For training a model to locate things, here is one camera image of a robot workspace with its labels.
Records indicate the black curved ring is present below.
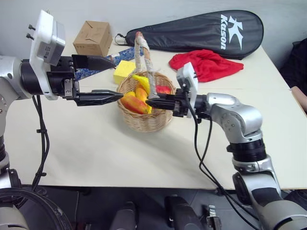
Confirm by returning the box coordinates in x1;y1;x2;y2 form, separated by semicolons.
0;188;73;230

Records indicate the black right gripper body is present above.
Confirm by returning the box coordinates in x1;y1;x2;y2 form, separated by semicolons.
172;88;192;118

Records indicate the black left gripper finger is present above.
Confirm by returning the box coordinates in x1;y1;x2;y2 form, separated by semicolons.
71;54;116;71
73;90;124;107

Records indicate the blue patterned flat box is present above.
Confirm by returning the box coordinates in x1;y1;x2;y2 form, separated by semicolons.
75;46;137;81

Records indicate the red cloth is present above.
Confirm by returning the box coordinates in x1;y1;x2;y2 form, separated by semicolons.
168;49;245;83

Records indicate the wicker basket with wrapped handle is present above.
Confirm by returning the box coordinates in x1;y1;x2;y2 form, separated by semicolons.
116;32;177;133

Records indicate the small orange yellow mango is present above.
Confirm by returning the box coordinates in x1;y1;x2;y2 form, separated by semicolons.
135;88;148;102

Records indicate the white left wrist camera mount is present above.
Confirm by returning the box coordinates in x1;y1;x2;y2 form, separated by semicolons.
26;9;67;101

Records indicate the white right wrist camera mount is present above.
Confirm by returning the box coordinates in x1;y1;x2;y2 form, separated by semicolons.
176;61;199;119

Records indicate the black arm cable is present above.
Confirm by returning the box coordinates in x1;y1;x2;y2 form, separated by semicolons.
186;91;261;230
31;94;50;191

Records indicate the large red yellow mango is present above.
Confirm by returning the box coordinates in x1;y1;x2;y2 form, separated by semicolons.
120;92;150;115

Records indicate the yellow banana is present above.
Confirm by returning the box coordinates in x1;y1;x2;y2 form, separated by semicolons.
131;74;151;96

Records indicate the red apple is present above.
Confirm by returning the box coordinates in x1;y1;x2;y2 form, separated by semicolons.
155;85;172;95

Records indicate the black Kason racket bag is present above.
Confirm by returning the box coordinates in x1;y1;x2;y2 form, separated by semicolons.
114;10;265;61

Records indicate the yellow sponge block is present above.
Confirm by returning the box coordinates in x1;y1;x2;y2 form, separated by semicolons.
113;60;136;85

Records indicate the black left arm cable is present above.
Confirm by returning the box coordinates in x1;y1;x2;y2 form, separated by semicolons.
31;94;50;191

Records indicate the black rounded block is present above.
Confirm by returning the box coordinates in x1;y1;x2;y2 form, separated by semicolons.
165;195;204;230

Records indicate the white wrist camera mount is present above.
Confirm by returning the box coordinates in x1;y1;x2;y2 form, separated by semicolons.
176;61;199;119
26;9;67;101

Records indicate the small metal bracket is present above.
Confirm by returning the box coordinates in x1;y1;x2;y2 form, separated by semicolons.
205;204;220;230

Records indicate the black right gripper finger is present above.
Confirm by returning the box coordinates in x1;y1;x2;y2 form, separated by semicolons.
145;98;176;112
155;93;177;101

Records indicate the dark grey rounded shape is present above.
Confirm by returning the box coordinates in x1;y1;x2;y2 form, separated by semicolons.
111;201;138;230

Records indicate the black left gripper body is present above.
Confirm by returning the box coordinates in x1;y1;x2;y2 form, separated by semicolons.
46;56;80;101

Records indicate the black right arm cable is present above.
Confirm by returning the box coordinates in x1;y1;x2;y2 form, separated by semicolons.
186;91;261;230

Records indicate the brown cardboard box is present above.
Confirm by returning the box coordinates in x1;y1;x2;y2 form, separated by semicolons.
72;20;113;58

